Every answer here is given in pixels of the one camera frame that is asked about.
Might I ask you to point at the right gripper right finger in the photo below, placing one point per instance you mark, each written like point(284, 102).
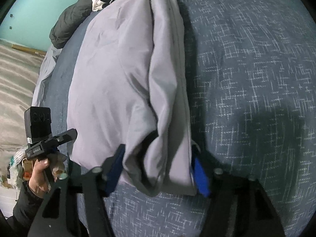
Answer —
point(239, 206)

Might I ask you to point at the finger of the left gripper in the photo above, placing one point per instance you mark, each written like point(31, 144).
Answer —
point(65, 137)

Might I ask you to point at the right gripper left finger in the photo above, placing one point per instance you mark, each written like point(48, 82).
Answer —
point(75, 205)

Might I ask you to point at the light grey zip jacket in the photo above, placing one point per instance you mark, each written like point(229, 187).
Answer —
point(129, 88)

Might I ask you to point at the black sleeve left forearm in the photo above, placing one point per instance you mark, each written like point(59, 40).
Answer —
point(24, 211)

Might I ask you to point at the person's left hand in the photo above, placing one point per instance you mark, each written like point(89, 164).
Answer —
point(38, 183)

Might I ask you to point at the striped beige curtain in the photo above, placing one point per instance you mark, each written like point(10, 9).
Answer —
point(19, 74)

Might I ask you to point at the light grey bed sheet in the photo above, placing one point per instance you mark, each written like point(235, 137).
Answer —
point(46, 69)

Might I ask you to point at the dark grey rolled duvet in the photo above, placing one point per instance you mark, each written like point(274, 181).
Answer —
point(68, 21)

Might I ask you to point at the blue patterned bed cover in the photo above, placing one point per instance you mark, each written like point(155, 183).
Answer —
point(250, 68)

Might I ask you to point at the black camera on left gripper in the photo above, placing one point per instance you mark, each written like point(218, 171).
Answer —
point(37, 124)

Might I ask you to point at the wooden frame strip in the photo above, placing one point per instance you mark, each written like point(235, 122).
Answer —
point(28, 50)

